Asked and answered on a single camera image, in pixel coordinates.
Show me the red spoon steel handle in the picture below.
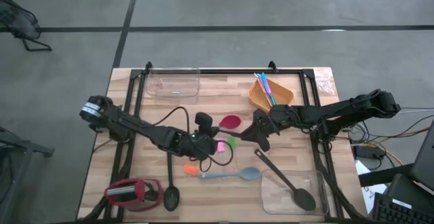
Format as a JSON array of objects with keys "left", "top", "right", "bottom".
[{"left": 218, "top": 114, "right": 245, "bottom": 138}]

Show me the clear plastic bin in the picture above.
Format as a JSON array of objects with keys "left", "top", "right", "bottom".
[
  {"left": 145, "top": 67, "right": 202, "bottom": 100},
  {"left": 260, "top": 168, "right": 330, "bottom": 217}
]

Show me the black solid nylon spoon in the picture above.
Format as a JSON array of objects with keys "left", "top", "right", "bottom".
[{"left": 254, "top": 148, "right": 317, "bottom": 212}]

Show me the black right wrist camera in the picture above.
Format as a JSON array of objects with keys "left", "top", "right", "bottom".
[{"left": 254, "top": 108, "right": 271, "bottom": 124}]

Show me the iridescent metal spoon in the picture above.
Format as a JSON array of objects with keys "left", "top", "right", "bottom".
[{"left": 260, "top": 72, "right": 277, "bottom": 106}]

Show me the yellow plastic bin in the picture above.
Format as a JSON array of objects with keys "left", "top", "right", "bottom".
[{"left": 248, "top": 77, "right": 295, "bottom": 113}]

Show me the clear plastic bag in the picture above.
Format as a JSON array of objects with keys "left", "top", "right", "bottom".
[{"left": 313, "top": 68, "right": 337, "bottom": 96}]

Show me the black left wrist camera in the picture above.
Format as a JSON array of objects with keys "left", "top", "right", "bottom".
[{"left": 194, "top": 112, "right": 214, "bottom": 130}]

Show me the black keyboard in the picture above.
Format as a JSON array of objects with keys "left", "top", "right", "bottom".
[{"left": 372, "top": 192, "right": 434, "bottom": 224}]

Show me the black left camera cable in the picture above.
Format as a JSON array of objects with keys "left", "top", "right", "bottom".
[{"left": 151, "top": 106, "right": 235, "bottom": 168}]

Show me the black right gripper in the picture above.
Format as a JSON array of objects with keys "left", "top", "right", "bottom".
[{"left": 239, "top": 111, "right": 282, "bottom": 153}]

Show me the red framed metal tool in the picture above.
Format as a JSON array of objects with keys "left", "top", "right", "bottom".
[{"left": 104, "top": 177, "right": 165, "bottom": 212}]

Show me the iridescent metal knife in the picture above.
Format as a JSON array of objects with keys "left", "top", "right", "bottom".
[{"left": 256, "top": 73, "right": 275, "bottom": 106}]

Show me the black metal table frame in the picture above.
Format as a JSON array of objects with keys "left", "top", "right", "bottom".
[{"left": 101, "top": 60, "right": 370, "bottom": 223}]

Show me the white paper sheet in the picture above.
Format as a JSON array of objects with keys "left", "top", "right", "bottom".
[{"left": 355, "top": 160, "right": 388, "bottom": 205}]

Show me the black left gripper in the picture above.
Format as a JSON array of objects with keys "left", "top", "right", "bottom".
[{"left": 182, "top": 125, "right": 221, "bottom": 161}]

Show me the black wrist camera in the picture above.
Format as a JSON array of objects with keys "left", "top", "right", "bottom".
[
  {"left": 194, "top": 112, "right": 214, "bottom": 130},
  {"left": 254, "top": 108, "right": 271, "bottom": 124}
]

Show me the black desk beam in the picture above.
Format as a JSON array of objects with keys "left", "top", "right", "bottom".
[{"left": 358, "top": 162, "right": 415, "bottom": 188}]

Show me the black mesh chair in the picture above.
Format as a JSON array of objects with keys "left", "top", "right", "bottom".
[{"left": 0, "top": 0, "right": 53, "bottom": 52}]

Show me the dark desk monitor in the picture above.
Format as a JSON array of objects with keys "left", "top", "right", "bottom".
[{"left": 409, "top": 119, "right": 434, "bottom": 191}]

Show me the grey-blue silicone spoon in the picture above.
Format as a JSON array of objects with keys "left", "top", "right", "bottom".
[{"left": 198, "top": 166, "right": 262, "bottom": 182}]

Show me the black power brick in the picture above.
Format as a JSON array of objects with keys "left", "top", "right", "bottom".
[{"left": 353, "top": 145, "right": 381, "bottom": 160}]

